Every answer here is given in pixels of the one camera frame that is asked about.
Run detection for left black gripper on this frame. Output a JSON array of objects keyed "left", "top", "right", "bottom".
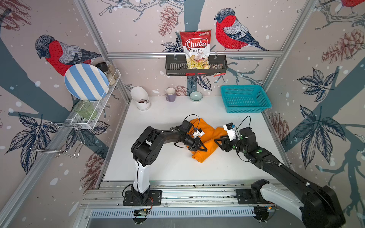
[{"left": 183, "top": 134, "right": 208, "bottom": 152}]

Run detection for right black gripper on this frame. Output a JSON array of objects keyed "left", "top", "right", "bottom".
[{"left": 214, "top": 134, "right": 248, "bottom": 154}]

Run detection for orange long pants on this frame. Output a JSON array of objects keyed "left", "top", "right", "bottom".
[{"left": 190, "top": 119, "right": 227, "bottom": 163}]

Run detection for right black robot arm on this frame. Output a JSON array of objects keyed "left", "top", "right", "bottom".
[{"left": 215, "top": 127, "right": 346, "bottom": 228}]

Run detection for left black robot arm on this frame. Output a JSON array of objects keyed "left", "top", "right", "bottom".
[{"left": 131, "top": 126, "right": 207, "bottom": 201}]

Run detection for small light green bowl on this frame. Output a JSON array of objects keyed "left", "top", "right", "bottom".
[{"left": 189, "top": 91, "right": 203, "bottom": 102}]

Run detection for teal plastic basket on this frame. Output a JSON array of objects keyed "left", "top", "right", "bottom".
[{"left": 221, "top": 85, "right": 272, "bottom": 114}]

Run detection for purple mug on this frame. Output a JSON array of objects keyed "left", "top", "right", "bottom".
[{"left": 165, "top": 87, "right": 176, "bottom": 102}]

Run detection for white tilted container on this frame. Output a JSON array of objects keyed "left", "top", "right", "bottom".
[{"left": 130, "top": 86, "right": 151, "bottom": 111}]

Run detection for red cassava chips bag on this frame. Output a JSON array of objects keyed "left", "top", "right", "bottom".
[{"left": 180, "top": 30, "right": 212, "bottom": 70}]

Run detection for green glass cup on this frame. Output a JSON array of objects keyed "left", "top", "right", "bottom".
[{"left": 73, "top": 100, "right": 98, "bottom": 120}]

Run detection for dark lid spice jar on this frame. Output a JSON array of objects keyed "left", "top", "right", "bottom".
[{"left": 95, "top": 62, "right": 112, "bottom": 82}]

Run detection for blue white striped plate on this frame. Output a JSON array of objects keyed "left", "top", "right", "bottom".
[{"left": 64, "top": 64, "right": 109, "bottom": 101}]

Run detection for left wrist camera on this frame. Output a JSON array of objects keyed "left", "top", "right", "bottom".
[{"left": 179, "top": 120, "right": 205, "bottom": 138}]

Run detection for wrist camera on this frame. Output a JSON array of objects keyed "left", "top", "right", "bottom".
[
  {"left": 179, "top": 120, "right": 205, "bottom": 138},
  {"left": 223, "top": 123, "right": 238, "bottom": 141}
]

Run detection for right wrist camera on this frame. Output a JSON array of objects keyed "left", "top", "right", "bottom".
[{"left": 223, "top": 123, "right": 238, "bottom": 141}]

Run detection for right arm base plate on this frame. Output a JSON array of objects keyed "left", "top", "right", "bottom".
[{"left": 235, "top": 189, "right": 263, "bottom": 205}]

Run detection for black wire wall basket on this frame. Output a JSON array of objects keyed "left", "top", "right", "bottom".
[{"left": 165, "top": 55, "right": 228, "bottom": 76}]

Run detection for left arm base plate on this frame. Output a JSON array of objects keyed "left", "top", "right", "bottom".
[{"left": 123, "top": 190, "right": 162, "bottom": 206}]

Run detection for aluminium frame crossbar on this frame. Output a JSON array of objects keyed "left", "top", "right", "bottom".
[{"left": 106, "top": 50, "right": 284, "bottom": 59}]

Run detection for white wire dish rack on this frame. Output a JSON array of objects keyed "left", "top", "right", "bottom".
[{"left": 57, "top": 64, "right": 121, "bottom": 130}]

